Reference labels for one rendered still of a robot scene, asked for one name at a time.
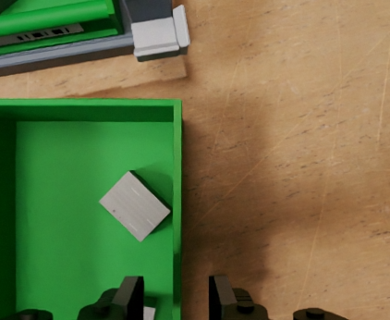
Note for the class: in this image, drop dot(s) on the green bin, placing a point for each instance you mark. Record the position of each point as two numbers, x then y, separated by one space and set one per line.
60 249
34 24

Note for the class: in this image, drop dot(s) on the grey shelf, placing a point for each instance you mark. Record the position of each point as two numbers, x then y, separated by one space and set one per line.
158 32

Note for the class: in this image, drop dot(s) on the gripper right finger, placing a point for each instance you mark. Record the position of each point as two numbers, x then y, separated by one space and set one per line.
224 305

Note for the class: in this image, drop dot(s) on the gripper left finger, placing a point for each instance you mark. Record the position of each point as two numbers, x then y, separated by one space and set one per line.
126 303

